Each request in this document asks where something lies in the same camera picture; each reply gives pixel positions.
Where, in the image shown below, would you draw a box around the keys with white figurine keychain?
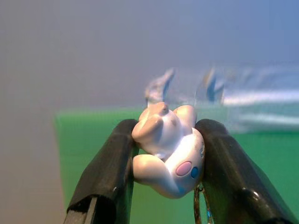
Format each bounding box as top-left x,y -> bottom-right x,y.
131,101 -> 214,224

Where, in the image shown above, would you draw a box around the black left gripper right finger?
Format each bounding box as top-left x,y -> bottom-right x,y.
195,119 -> 299,224

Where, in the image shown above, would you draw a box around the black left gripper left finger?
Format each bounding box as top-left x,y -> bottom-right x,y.
63,119 -> 138,224

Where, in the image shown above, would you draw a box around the green wall board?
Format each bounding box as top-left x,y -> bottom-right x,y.
55,109 -> 299,224

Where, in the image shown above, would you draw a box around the long clear tape strip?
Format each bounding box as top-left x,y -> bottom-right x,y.
144,61 -> 299,135

